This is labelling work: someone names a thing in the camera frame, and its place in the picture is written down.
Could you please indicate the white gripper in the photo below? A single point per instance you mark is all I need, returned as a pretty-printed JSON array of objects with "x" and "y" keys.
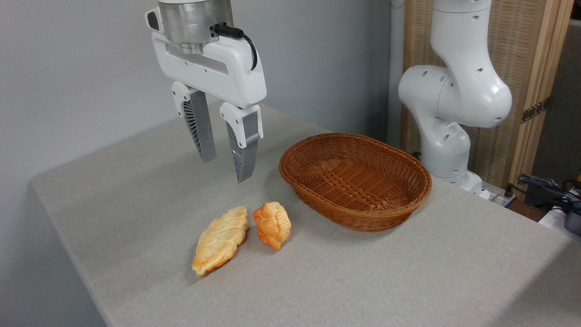
[{"x": 236, "y": 77}]

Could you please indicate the small round orange bread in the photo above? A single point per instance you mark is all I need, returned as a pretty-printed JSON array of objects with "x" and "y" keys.
[{"x": 272, "y": 225}]

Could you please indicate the long golden bread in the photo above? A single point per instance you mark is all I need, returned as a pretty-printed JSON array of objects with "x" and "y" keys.
[{"x": 221, "y": 240}]

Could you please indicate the brown wicker basket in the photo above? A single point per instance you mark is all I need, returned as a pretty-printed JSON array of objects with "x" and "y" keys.
[{"x": 354, "y": 181}]

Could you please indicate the metal screen hinge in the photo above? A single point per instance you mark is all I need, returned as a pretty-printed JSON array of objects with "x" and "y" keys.
[{"x": 534, "y": 110}]

